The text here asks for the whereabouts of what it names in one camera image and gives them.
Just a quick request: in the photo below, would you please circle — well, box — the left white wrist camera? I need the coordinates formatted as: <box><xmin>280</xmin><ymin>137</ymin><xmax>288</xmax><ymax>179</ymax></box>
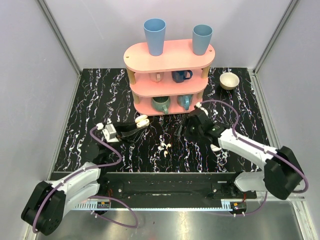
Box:
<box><xmin>96</xmin><ymin>122</ymin><xmax>119</xmax><ymax>143</ymax></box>

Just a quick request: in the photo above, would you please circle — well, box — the green ceramic mug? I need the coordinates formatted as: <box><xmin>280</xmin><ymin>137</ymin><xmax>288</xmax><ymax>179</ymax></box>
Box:
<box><xmin>151</xmin><ymin>96</ymin><xmax>171</xmax><ymax>115</ymax></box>

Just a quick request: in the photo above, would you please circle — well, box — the light blue butterfly mug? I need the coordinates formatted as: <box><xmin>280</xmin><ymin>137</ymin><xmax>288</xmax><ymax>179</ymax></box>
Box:
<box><xmin>177</xmin><ymin>94</ymin><xmax>193</xmax><ymax>111</ymax></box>

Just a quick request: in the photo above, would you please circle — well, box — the purple cable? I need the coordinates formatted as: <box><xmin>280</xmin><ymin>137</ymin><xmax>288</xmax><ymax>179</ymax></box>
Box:
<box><xmin>197</xmin><ymin>99</ymin><xmax>310</xmax><ymax>193</ymax></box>
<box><xmin>32</xmin><ymin>124</ymin><xmax>139</xmax><ymax>235</ymax></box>

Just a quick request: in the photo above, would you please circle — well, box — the right blue plastic cup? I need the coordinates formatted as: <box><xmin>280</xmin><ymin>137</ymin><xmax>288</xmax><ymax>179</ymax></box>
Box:
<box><xmin>192</xmin><ymin>24</ymin><xmax>213</xmax><ymax>56</ymax></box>

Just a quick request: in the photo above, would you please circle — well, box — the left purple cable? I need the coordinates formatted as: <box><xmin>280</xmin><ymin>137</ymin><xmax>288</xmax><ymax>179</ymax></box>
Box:
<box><xmin>32</xmin><ymin>124</ymin><xmax>139</xmax><ymax>235</ymax></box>

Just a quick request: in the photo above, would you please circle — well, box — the left blue plastic cup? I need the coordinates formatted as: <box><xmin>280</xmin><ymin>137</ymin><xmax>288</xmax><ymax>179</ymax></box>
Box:
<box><xmin>143</xmin><ymin>18</ymin><xmax>166</xmax><ymax>56</ymax></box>

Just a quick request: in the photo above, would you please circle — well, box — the beige mug on shelf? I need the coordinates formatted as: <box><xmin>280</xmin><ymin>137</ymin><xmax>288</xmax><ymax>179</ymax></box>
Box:
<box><xmin>149</xmin><ymin>72</ymin><xmax>164</xmax><ymax>83</ymax></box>

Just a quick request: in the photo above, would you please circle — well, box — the blue plastic cup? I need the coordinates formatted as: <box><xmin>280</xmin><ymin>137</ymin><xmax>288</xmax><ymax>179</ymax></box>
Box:
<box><xmin>143</xmin><ymin>18</ymin><xmax>166</xmax><ymax>56</ymax></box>
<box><xmin>192</xmin><ymin>24</ymin><xmax>213</xmax><ymax>56</ymax></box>

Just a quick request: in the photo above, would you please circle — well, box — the cream ceramic bowl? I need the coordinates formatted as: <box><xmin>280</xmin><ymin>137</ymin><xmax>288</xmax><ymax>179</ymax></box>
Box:
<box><xmin>219</xmin><ymin>72</ymin><xmax>240</xmax><ymax>91</ymax></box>

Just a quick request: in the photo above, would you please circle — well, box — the white earbud charging case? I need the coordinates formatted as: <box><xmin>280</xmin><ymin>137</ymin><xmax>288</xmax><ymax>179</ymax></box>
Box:
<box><xmin>210</xmin><ymin>144</ymin><xmax>221</xmax><ymax>152</ymax></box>

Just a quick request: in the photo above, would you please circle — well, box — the dark blue faceted mug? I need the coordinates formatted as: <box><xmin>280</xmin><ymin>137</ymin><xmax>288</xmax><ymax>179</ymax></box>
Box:
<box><xmin>171</xmin><ymin>70</ymin><xmax>193</xmax><ymax>83</ymax></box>

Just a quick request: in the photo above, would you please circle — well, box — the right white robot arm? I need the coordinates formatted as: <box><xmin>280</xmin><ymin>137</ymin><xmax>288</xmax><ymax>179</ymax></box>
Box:
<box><xmin>175</xmin><ymin>107</ymin><xmax>304</xmax><ymax>200</ymax></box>

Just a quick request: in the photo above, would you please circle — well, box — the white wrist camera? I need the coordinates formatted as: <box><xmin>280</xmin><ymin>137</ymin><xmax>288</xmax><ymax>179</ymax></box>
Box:
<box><xmin>194</xmin><ymin>102</ymin><xmax>202</xmax><ymax>109</ymax></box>
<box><xmin>96</xmin><ymin>122</ymin><xmax>119</xmax><ymax>143</ymax></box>

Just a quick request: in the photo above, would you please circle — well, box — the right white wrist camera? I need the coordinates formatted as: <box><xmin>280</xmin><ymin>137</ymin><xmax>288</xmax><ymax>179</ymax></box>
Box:
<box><xmin>194</xmin><ymin>102</ymin><xmax>202</xmax><ymax>109</ymax></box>

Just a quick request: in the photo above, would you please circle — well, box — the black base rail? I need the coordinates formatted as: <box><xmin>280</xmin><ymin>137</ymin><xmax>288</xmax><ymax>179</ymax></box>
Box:
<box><xmin>98</xmin><ymin>172</ymin><xmax>257</xmax><ymax>200</ymax></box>

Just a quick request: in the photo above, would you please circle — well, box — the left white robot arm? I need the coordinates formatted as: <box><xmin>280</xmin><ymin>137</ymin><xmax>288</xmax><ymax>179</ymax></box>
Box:
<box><xmin>21</xmin><ymin>118</ymin><xmax>150</xmax><ymax>236</ymax></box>

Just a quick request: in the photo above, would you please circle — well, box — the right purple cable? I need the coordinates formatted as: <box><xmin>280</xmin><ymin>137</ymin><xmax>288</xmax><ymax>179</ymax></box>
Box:
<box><xmin>197</xmin><ymin>99</ymin><xmax>310</xmax><ymax>193</ymax></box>

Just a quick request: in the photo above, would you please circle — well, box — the pink three-tier wooden shelf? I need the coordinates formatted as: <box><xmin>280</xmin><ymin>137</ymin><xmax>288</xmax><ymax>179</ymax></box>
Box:
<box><xmin>123</xmin><ymin>39</ymin><xmax>216</xmax><ymax>116</ymax></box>

